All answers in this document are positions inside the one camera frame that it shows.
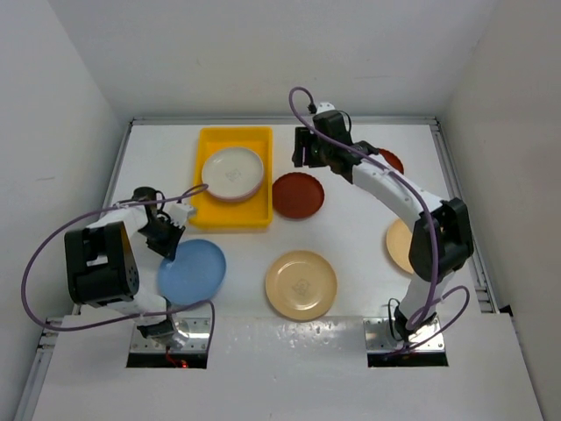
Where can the metal base plate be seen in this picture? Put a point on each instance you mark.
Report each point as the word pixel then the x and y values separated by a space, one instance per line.
pixel 426 339
pixel 177 335

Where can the red plate far right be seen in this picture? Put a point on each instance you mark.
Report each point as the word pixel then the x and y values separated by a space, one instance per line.
pixel 392 159

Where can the pink plate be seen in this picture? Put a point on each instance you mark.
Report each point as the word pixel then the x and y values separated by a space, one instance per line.
pixel 234 187

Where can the tan plate front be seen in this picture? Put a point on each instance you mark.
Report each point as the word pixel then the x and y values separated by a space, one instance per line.
pixel 301 285

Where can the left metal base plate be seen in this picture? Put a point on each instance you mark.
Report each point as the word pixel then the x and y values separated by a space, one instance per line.
pixel 177 335

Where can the blue plate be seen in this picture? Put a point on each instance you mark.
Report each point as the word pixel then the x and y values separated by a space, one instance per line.
pixel 196 273

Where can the tan plate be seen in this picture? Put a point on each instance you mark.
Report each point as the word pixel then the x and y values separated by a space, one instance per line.
pixel 301 285
pixel 398 242

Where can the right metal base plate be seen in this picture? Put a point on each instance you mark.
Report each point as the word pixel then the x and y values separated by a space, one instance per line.
pixel 426 339

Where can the tan plate right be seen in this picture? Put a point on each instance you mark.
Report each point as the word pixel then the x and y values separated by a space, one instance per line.
pixel 398 242

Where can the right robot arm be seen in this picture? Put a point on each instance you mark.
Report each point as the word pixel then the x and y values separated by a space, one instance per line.
pixel 441 231

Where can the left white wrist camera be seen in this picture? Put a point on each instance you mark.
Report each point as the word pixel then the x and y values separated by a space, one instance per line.
pixel 180 213

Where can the red plate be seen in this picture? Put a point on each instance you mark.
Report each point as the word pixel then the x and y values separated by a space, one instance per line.
pixel 392 159
pixel 297 195

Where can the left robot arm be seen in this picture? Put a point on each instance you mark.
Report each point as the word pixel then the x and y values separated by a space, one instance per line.
pixel 101 268

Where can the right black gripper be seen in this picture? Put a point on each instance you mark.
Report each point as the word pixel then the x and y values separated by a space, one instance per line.
pixel 304 138

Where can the red plate centre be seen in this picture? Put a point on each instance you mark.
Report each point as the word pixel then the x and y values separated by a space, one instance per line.
pixel 297 195

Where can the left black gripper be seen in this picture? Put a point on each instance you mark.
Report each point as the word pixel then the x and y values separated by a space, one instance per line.
pixel 168 248

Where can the white plate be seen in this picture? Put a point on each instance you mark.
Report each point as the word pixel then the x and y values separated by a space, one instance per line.
pixel 232 160

